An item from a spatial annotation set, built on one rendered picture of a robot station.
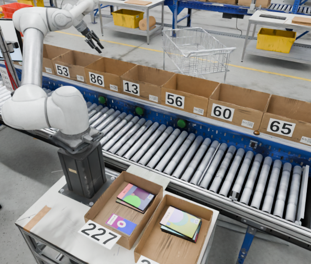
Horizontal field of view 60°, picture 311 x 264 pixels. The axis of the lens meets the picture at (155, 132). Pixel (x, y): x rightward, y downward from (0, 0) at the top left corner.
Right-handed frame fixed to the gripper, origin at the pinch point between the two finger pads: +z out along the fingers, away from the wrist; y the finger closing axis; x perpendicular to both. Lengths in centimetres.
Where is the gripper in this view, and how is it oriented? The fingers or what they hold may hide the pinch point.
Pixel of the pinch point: (99, 47)
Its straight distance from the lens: 246.1
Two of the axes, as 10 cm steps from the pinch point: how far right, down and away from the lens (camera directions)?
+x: 8.2, -1.2, -5.6
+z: 5.2, 5.6, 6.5
